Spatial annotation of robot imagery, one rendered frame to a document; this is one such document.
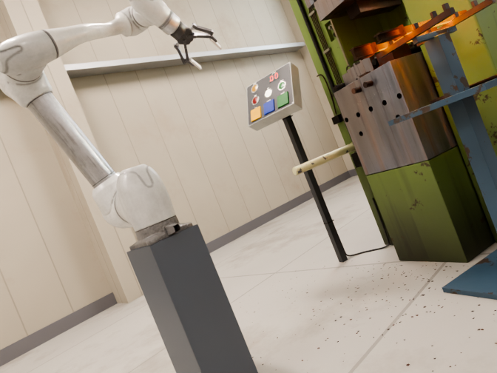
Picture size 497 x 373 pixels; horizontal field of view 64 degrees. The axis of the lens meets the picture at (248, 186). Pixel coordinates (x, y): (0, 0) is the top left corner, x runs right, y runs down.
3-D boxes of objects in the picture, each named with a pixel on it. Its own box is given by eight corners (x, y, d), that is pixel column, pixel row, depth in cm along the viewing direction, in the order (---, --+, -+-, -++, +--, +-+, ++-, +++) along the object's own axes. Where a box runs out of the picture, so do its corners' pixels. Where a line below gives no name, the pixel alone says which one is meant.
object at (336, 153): (299, 175, 205) (295, 166, 204) (293, 177, 209) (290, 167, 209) (358, 149, 224) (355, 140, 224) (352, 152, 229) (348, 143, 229)
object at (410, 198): (468, 263, 167) (428, 160, 166) (399, 260, 201) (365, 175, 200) (534, 213, 192) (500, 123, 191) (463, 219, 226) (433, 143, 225)
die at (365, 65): (374, 72, 180) (367, 54, 180) (346, 87, 198) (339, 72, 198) (431, 54, 199) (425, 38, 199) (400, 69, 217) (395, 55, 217)
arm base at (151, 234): (156, 243, 126) (149, 227, 125) (129, 251, 142) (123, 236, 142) (200, 223, 138) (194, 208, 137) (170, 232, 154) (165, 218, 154)
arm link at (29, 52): (38, 19, 130) (32, 40, 141) (-18, 35, 120) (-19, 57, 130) (62, 54, 133) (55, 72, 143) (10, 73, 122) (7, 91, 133)
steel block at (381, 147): (427, 160, 166) (389, 61, 165) (365, 175, 200) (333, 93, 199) (499, 123, 191) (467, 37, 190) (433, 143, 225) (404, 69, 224)
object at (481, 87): (487, 89, 114) (484, 83, 114) (389, 126, 151) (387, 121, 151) (543, 66, 126) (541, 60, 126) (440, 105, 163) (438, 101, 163)
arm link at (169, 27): (157, 21, 172) (168, 30, 176) (157, 30, 166) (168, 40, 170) (170, 6, 169) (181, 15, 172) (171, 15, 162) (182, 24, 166)
